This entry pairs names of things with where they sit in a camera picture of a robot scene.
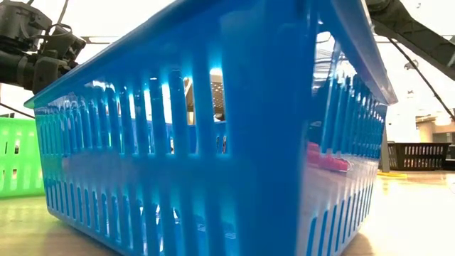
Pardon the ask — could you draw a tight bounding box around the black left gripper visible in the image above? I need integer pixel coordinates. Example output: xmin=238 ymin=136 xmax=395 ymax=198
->
xmin=39 ymin=24 xmax=87 ymax=70

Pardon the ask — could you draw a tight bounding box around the blue plastic basket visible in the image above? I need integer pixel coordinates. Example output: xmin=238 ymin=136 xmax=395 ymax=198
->
xmin=23 ymin=0 xmax=398 ymax=256

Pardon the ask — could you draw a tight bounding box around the green plastic basket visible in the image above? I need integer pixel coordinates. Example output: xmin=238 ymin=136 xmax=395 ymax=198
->
xmin=0 ymin=117 xmax=46 ymax=199

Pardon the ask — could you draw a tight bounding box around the black plastic basket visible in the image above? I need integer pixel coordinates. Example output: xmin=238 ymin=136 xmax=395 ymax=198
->
xmin=387 ymin=142 xmax=451 ymax=171

